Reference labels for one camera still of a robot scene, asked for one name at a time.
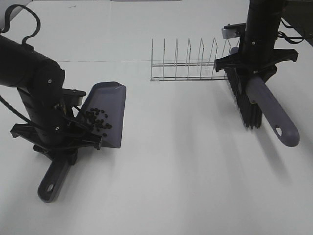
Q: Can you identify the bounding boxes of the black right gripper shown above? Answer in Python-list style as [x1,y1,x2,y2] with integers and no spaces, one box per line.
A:
[214,22,298,94]

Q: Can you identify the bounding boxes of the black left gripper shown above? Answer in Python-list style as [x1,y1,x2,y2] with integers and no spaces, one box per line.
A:
[10,88,91,165]

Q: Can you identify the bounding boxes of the purple brush black bristles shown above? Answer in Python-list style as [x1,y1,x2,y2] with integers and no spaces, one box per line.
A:
[225,68,300,147]

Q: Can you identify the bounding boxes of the pile of coffee beans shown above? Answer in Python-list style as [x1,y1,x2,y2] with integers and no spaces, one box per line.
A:
[85,107,112,138]

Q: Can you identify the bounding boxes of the purple plastic dustpan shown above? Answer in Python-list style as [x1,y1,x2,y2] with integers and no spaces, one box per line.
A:
[34,82,126,203]

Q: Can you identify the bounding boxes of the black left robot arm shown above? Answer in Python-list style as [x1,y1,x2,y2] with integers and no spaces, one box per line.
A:
[0,36,102,159]

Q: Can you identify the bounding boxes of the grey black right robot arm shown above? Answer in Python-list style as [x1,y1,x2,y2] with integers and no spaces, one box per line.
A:
[214,0,298,94]

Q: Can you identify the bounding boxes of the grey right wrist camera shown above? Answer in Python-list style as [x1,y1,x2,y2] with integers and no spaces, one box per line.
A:
[222,23,246,39]

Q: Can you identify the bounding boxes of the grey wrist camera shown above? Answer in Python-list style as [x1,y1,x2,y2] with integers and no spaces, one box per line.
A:
[63,88,86,106]
[222,23,246,39]

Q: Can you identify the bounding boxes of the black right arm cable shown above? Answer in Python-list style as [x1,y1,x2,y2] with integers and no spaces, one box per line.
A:
[277,17,313,42]

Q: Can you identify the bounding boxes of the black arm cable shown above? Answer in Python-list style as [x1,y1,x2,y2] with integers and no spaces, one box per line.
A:
[0,4,41,123]
[277,17,313,42]

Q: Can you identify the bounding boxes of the chrome wire dish rack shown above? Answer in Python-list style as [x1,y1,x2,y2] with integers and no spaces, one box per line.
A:
[150,38,239,82]

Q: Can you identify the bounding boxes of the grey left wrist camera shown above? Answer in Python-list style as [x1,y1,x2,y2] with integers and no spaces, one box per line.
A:
[63,88,86,106]

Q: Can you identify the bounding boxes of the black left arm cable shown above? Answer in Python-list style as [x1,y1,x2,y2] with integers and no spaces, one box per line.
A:
[0,4,41,123]

